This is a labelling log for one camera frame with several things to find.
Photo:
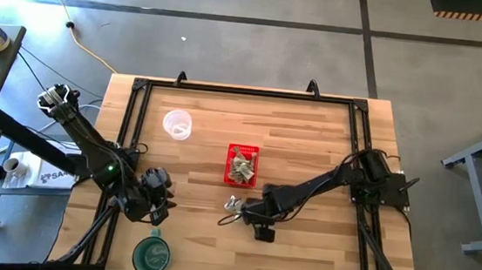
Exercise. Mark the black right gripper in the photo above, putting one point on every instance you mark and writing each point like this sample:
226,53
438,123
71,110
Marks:
263,209

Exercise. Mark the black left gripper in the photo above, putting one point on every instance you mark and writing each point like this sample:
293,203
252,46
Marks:
155,186

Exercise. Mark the red plastic basket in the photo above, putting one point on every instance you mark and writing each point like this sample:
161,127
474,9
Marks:
229,169

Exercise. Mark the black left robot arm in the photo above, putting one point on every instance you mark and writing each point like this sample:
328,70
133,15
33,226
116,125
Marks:
91,148

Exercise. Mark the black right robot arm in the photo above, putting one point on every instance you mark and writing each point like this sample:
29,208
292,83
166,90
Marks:
315,183

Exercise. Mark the green mug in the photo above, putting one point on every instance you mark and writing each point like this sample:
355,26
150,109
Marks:
152,255

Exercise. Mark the clear plastic cup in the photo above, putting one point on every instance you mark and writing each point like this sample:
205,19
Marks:
177,124

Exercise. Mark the white printed box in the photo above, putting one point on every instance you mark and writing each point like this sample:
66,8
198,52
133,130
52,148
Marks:
51,175

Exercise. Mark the black diagonal support bar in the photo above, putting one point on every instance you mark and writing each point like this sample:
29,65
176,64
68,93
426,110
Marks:
26,138

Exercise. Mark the white mug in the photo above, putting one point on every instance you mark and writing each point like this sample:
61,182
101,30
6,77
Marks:
14,167

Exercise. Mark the grey metal table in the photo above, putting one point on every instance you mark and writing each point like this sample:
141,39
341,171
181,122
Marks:
477,182

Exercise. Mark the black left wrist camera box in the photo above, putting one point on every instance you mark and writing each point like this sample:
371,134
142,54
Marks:
158,218

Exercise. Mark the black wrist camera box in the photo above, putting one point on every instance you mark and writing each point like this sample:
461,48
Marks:
158,218
264,233

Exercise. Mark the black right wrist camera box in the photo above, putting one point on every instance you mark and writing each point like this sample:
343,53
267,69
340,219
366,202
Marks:
264,233

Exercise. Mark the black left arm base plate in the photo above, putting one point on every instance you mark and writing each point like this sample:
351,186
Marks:
85,169

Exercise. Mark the black aluminium table frame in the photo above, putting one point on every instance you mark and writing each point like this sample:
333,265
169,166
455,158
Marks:
249,91

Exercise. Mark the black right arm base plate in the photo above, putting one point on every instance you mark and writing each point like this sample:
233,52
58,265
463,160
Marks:
393,190

